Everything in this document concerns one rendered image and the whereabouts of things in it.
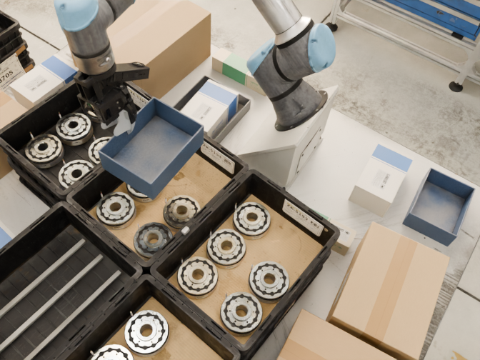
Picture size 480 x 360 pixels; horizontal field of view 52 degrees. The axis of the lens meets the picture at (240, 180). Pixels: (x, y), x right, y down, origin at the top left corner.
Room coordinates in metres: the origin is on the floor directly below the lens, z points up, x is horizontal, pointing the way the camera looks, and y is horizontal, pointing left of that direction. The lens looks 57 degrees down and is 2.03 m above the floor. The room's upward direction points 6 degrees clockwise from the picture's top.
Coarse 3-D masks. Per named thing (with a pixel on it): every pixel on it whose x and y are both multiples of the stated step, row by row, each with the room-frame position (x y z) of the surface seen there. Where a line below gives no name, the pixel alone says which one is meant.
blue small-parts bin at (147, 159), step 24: (144, 120) 0.76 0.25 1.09; (168, 120) 0.78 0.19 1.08; (192, 120) 0.74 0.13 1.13; (120, 144) 0.68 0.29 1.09; (144, 144) 0.70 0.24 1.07; (168, 144) 0.71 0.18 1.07; (192, 144) 0.69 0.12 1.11; (120, 168) 0.59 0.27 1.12; (144, 168) 0.63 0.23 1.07; (168, 168) 0.61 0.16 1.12; (144, 192) 0.56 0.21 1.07
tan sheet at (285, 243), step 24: (264, 240) 0.60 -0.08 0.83; (288, 240) 0.61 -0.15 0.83; (312, 240) 0.61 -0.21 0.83; (240, 264) 0.52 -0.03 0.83; (288, 264) 0.54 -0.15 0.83; (216, 288) 0.45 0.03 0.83; (240, 288) 0.46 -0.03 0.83; (216, 312) 0.39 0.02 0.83; (240, 312) 0.39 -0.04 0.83; (264, 312) 0.40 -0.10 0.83; (240, 336) 0.33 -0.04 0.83
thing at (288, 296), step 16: (256, 176) 0.74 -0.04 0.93; (288, 192) 0.70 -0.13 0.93; (304, 208) 0.65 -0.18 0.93; (336, 240) 0.58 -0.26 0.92; (320, 256) 0.52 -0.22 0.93; (304, 272) 0.48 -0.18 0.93; (192, 304) 0.37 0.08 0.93; (208, 320) 0.33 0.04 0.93; (272, 320) 0.35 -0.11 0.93; (224, 336) 0.30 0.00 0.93; (256, 336) 0.31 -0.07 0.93; (240, 352) 0.28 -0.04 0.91
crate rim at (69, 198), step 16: (240, 160) 0.78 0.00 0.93; (96, 176) 0.68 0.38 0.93; (240, 176) 0.73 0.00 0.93; (224, 192) 0.67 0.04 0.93; (80, 208) 0.58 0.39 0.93; (208, 208) 0.62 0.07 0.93; (96, 224) 0.54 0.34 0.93; (192, 224) 0.57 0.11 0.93; (112, 240) 0.50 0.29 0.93; (176, 240) 0.52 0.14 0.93; (160, 256) 0.48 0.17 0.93
